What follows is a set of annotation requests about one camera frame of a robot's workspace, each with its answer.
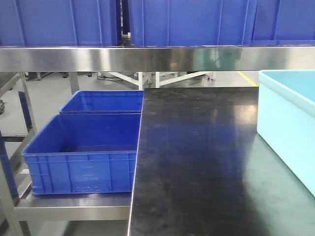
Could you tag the stainless steel shelf beam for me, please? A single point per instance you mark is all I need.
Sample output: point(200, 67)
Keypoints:
point(146, 59)

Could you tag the far blue plastic crate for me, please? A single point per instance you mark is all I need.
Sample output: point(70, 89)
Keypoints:
point(104, 102)

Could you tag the blue plastic crate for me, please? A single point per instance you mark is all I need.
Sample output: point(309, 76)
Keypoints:
point(104, 102)
point(82, 154)

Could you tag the near blue plastic crate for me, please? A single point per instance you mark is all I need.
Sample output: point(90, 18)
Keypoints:
point(82, 154)

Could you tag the upper middle blue crate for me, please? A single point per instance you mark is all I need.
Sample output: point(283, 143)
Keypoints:
point(164, 23)

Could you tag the light blue plastic tub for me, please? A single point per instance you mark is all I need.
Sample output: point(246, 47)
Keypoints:
point(286, 119)

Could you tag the upper left blue crate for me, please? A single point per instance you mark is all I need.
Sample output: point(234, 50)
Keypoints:
point(49, 23)

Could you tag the upper right blue crate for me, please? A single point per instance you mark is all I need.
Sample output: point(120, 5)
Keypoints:
point(284, 22)

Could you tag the white metal table frame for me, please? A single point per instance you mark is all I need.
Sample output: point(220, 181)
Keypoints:
point(160, 78)

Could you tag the stainless steel lower shelf frame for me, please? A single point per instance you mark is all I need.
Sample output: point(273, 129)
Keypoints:
point(19, 206)

